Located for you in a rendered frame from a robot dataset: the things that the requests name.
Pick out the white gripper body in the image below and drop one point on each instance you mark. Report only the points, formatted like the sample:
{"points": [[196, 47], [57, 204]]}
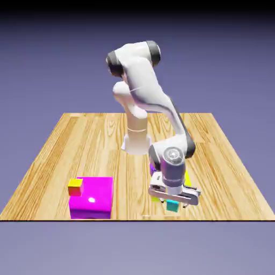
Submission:
{"points": [[189, 196]]}

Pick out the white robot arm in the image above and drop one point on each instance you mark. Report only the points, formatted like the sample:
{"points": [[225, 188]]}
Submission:
{"points": [[141, 73]]}

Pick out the small cyan cube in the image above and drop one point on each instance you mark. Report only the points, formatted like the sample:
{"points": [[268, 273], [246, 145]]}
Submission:
{"points": [[172, 206]]}

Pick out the small purple cube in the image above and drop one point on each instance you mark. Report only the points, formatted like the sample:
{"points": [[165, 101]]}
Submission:
{"points": [[152, 169]]}

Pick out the small yellow cube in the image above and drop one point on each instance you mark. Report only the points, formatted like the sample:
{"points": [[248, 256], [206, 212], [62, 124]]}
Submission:
{"points": [[75, 187]]}

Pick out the large yellow box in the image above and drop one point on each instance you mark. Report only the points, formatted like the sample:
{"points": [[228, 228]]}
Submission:
{"points": [[188, 179]]}

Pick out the large magenta box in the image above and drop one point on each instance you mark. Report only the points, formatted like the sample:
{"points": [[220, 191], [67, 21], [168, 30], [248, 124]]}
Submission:
{"points": [[96, 193]]}

